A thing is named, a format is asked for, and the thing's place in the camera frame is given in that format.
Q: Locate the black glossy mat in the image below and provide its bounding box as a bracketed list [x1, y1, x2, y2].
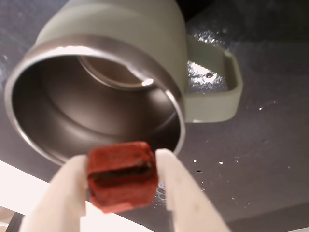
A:
[0, 0, 309, 230]

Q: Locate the pale green steel cup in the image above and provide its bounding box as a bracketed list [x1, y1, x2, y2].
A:
[4, 0, 243, 168]

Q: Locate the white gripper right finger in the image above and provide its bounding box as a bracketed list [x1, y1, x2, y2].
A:
[154, 148, 230, 232]

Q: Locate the red cube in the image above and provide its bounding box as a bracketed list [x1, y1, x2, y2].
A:
[86, 141, 159, 215]

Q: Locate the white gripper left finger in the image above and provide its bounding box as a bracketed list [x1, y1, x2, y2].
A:
[18, 154, 88, 232]

